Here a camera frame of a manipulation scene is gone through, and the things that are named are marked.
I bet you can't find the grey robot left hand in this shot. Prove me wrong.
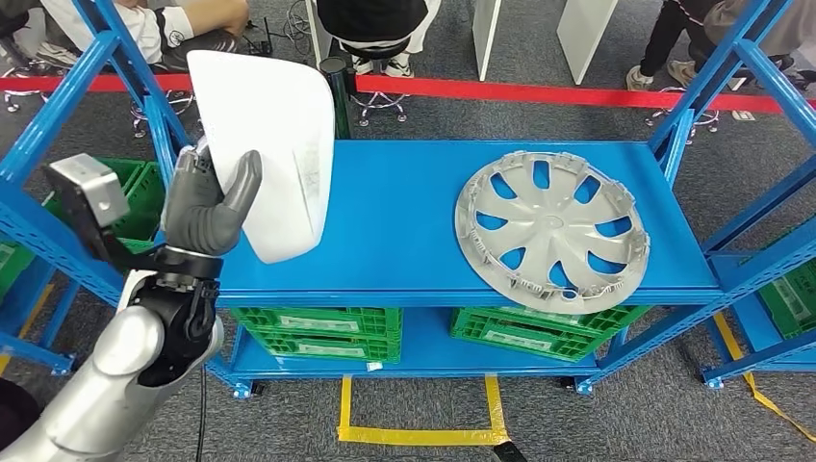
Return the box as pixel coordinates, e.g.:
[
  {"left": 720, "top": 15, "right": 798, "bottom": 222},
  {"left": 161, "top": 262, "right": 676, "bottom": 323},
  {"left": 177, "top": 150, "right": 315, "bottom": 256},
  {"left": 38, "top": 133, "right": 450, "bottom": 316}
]
[{"left": 160, "top": 144, "right": 264, "bottom": 258}]

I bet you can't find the white curved plastic part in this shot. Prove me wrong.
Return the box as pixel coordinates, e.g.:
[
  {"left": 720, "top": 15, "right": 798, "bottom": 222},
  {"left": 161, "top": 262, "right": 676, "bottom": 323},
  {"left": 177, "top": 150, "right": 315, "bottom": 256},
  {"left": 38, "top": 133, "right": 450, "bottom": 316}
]
[{"left": 186, "top": 49, "right": 337, "bottom": 265}]

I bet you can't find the blue metal shelf rack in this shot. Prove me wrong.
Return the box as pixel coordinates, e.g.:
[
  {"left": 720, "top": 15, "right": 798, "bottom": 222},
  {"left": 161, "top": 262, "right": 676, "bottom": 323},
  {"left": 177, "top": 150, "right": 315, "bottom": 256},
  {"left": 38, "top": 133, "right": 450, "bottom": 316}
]
[
  {"left": 0, "top": 251, "right": 81, "bottom": 376},
  {"left": 0, "top": 0, "right": 816, "bottom": 399},
  {"left": 701, "top": 251, "right": 816, "bottom": 390}
]

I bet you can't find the chrome base stool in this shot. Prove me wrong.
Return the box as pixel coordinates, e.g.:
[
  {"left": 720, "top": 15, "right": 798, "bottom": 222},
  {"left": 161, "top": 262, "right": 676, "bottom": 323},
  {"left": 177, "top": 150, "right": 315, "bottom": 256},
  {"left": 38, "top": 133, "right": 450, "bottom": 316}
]
[
  {"left": 3, "top": 54, "right": 52, "bottom": 113},
  {"left": 644, "top": 108, "right": 722, "bottom": 144},
  {"left": 130, "top": 89, "right": 195, "bottom": 139}
]

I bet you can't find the black router box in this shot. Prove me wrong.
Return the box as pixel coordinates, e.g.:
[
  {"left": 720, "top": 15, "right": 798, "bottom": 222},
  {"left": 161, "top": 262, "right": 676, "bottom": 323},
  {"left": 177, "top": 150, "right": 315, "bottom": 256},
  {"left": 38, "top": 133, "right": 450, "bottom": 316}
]
[{"left": 242, "top": 18, "right": 275, "bottom": 58}]

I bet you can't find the red barrier belt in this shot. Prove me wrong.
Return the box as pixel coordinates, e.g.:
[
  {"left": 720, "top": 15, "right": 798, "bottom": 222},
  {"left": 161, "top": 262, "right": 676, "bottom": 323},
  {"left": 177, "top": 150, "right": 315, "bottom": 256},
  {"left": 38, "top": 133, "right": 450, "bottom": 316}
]
[
  {"left": 0, "top": 73, "right": 193, "bottom": 94},
  {"left": 355, "top": 75, "right": 785, "bottom": 116}
]

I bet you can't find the person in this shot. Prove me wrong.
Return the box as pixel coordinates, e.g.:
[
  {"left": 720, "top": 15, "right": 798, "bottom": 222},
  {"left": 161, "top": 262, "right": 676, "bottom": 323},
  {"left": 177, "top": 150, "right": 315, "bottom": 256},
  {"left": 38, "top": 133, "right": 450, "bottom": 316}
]
[
  {"left": 0, "top": 0, "right": 251, "bottom": 68},
  {"left": 315, "top": 0, "right": 443, "bottom": 78},
  {"left": 625, "top": 0, "right": 715, "bottom": 91},
  {"left": 688, "top": 0, "right": 816, "bottom": 122}
]

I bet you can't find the narrow white panel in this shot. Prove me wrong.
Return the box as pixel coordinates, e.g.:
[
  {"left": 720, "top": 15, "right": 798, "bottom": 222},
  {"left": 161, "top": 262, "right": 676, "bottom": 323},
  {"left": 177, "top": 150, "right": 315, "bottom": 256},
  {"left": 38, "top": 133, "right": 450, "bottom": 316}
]
[{"left": 472, "top": 0, "right": 503, "bottom": 82}]

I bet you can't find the silver wheel hubcap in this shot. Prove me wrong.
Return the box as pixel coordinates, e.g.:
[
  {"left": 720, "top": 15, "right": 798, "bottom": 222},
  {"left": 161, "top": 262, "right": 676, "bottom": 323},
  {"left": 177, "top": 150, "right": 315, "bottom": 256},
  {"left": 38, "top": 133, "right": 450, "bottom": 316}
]
[{"left": 454, "top": 150, "right": 651, "bottom": 317}]

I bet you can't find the wide white panel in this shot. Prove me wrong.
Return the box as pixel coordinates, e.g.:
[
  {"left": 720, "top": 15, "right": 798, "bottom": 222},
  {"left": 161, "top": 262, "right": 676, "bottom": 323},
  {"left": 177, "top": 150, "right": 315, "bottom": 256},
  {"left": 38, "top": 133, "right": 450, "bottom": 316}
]
[{"left": 556, "top": 0, "right": 620, "bottom": 86}]

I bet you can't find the black stanchion post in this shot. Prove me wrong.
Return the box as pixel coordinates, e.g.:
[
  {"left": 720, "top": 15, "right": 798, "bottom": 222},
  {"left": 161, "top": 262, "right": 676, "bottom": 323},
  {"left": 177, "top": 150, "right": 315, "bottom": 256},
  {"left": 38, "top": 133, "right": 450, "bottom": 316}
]
[{"left": 319, "top": 56, "right": 355, "bottom": 141}]

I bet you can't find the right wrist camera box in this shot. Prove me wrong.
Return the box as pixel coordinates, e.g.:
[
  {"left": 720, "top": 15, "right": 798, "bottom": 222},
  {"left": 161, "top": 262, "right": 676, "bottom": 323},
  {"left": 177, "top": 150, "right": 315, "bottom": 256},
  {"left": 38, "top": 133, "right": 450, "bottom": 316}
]
[{"left": 492, "top": 441, "right": 529, "bottom": 462}]

